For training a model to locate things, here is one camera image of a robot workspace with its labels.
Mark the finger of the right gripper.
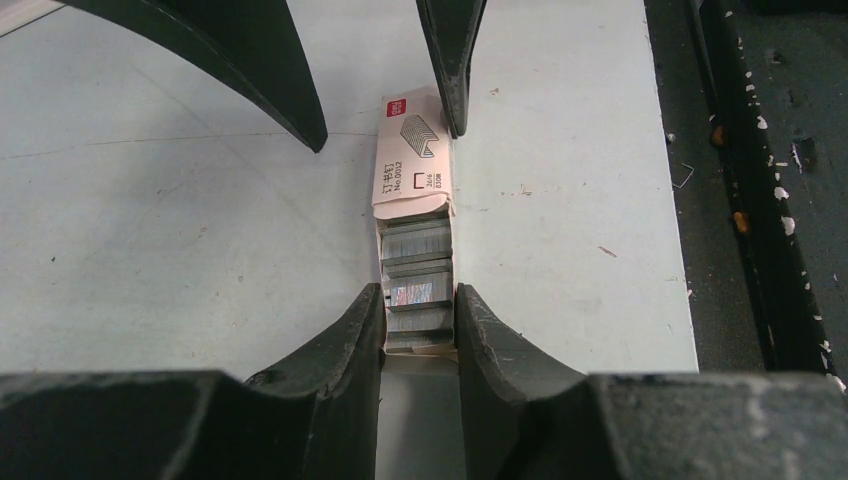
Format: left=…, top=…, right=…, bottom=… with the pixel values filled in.
left=66, top=0, right=328, bottom=153
left=416, top=0, right=487, bottom=139

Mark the white staple box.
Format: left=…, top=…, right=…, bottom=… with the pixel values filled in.
left=371, top=86, right=456, bottom=357

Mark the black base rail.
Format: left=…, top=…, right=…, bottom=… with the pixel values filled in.
left=644, top=1, right=847, bottom=390

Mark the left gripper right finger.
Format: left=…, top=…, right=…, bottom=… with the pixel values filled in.
left=455, top=284, right=847, bottom=479

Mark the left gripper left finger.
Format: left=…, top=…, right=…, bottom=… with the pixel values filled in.
left=1, top=283, right=385, bottom=479

